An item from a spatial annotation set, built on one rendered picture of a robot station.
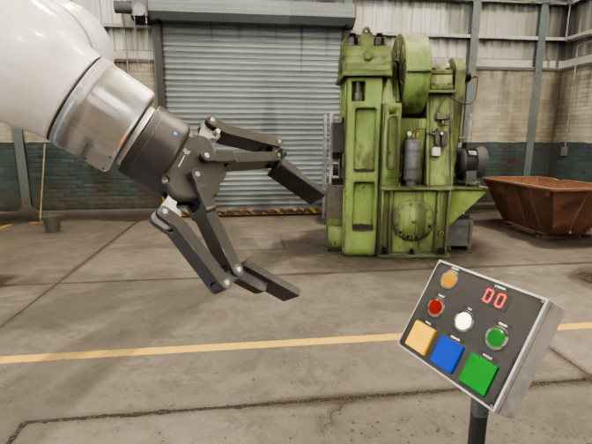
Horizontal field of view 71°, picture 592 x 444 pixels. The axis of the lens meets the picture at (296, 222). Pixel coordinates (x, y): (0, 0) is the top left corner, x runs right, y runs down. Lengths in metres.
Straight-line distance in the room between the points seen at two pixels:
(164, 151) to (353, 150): 5.02
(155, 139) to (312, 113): 8.08
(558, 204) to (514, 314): 6.07
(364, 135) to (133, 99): 5.11
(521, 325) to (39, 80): 1.01
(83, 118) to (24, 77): 0.05
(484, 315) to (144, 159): 0.94
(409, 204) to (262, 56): 4.41
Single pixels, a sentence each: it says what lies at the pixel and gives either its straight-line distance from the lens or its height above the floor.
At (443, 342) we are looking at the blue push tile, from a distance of 1.19.
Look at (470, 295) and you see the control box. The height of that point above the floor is 1.15.
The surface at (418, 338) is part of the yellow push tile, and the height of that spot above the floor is 1.01.
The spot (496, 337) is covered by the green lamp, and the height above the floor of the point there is 1.09.
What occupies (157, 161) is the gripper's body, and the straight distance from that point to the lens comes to 0.40.
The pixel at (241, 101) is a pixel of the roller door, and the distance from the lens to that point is 8.36.
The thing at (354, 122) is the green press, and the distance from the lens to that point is 5.39.
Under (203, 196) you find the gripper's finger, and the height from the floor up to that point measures 1.50.
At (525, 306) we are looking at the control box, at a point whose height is 1.17.
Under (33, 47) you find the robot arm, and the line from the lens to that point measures 0.39.
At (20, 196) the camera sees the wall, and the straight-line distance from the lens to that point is 9.47.
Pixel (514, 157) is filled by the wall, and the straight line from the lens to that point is 10.18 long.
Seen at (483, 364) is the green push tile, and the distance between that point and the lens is 1.11.
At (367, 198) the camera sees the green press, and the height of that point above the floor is 0.77.
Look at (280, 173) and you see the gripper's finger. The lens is 0.49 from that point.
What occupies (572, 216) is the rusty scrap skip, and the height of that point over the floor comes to 0.41.
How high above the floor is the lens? 1.55
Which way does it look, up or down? 11 degrees down
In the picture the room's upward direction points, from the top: straight up
